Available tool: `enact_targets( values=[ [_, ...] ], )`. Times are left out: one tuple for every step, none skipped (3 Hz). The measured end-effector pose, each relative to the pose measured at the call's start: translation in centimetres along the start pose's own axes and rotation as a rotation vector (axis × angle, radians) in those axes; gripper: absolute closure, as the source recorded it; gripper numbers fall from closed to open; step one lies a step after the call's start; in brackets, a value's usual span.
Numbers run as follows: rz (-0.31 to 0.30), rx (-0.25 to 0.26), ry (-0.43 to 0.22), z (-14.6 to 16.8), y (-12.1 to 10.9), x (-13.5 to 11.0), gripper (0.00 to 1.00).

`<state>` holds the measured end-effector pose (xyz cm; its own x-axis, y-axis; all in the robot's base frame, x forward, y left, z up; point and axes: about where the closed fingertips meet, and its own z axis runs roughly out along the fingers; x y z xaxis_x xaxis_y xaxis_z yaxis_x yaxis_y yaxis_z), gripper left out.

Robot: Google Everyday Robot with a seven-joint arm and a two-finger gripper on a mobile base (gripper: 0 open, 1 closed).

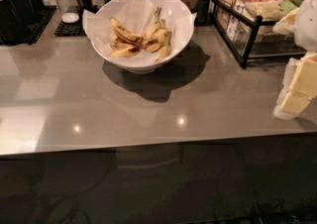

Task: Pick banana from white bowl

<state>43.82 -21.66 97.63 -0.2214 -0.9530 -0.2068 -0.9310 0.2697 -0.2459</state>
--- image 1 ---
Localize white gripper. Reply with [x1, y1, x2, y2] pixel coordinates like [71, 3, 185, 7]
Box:
[273, 0, 317, 120]

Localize white bowl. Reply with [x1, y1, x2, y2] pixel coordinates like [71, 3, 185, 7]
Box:
[88, 0, 196, 75]

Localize assorted sachets in rack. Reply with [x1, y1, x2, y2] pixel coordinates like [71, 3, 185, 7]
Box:
[220, 0, 303, 36]

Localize small black rubber mat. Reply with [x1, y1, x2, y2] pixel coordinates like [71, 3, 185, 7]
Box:
[54, 6, 85, 37]

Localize large black rubber mat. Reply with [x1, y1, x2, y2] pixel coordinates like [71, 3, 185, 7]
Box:
[0, 5, 56, 46]

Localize black container front left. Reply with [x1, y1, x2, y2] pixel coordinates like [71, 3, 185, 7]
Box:
[0, 0, 30, 44]

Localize black wire condiment rack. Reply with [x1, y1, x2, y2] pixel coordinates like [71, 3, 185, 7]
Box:
[211, 0, 305, 67]

